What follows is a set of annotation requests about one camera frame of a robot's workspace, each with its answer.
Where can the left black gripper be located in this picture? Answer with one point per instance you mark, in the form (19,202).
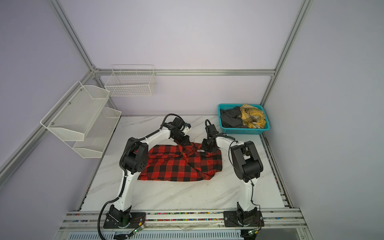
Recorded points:
(185,143)

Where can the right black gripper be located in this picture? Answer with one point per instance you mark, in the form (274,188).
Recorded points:
(204,147)

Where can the red black plaid shirt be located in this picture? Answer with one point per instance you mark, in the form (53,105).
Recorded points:
(178,163)

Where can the dark grey shirt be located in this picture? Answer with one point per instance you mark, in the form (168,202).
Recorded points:
(232,118)

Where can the teal plastic basket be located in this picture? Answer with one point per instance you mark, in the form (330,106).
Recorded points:
(245,130)

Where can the yellow plaid shirt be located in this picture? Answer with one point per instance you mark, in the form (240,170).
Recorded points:
(253,117)

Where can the white mesh two-tier shelf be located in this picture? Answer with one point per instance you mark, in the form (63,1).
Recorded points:
(83,121)

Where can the white wire basket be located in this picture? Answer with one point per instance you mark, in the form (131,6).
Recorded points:
(131,81)

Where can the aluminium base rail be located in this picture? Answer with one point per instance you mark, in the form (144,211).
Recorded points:
(189,220)

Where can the aluminium frame profile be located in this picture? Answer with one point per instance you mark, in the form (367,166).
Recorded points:
(16,160)

